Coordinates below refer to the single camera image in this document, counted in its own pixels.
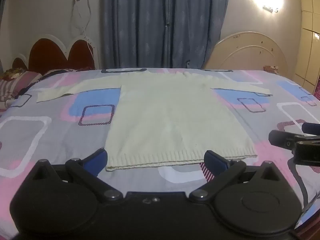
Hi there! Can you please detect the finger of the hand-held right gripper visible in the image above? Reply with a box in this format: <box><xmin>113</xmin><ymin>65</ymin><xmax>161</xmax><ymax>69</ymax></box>
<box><xmin>268</xmin><ymin>130</ymin><xmax>300</xmax><ymax>153</ymax></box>
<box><xmin>301</xmin><ymin>122</ymin><xmax>320</xmax><ymax>134</ymax></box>

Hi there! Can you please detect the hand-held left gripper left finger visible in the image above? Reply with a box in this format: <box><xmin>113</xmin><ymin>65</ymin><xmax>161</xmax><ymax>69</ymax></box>
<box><xmin>32</xmin><ymin>148</ymin><xmax>123</xmax><ymax>203</ymax></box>

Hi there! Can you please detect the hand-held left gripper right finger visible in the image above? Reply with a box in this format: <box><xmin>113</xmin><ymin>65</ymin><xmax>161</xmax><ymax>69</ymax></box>
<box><xmin>189</xmin><ymin>150</ymin><xmax>283</xmax><ymax>203</ymax></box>

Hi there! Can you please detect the cream knitted sweater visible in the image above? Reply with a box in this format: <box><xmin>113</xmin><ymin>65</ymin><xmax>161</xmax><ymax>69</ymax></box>
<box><xmin>36</xmin><ymin>70</ymin><xmax>273</xmax><ymax>172</ymax></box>

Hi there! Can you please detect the patterned pink blue bed sheet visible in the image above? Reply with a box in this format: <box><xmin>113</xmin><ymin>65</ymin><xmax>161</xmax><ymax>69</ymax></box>
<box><xmin>0</xmin><ymin>67</ymin><xmax>320</xmax><ymax>233</ymax></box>

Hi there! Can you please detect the red floral cloth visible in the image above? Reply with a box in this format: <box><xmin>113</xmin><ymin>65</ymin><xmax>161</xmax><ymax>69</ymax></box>
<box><xmin>262</xmin><ymin>65</ymin><xmax>280</xmax><ymax>74</ymax></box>

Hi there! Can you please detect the cream wardrobe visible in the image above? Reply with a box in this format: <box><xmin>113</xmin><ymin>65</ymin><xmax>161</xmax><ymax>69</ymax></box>
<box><xmin>292</xmin><ymin>0</ymin><xmax>320</xmax><ymax>95</ymax></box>

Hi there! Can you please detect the cream round bed board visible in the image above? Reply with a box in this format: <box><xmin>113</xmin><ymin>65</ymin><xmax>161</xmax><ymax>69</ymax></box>
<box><xmin>204</xmin><ymin>31</ymin><xmax>289</xmax><ymax>75</ymax></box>

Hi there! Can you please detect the striped pink pillow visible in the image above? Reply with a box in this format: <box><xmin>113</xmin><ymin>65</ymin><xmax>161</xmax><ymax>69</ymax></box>
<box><xmin>0</xmin><ymin>71</ymin><xmax>43</xmax><ymax>105</ymax></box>

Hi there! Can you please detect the red white scalloped headboard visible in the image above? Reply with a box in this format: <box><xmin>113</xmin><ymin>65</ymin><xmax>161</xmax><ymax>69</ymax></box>
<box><xmin>0</xmin><ymin>34</ymin><xmax>100</xmax><ymax>75</ymax></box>

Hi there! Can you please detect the blue grey curtain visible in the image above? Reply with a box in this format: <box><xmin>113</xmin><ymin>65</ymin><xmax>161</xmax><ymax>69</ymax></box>
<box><xmin>99</xmin><ymin>0</ymin><xmax>232</xmax><ymax>70</ymax></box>

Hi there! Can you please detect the white hanging cable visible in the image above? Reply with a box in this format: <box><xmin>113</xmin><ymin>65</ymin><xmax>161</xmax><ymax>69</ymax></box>
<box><xmin>70</xmin><ymin>0</ymin><xmax>94</xmax><ymax>58</ymax></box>

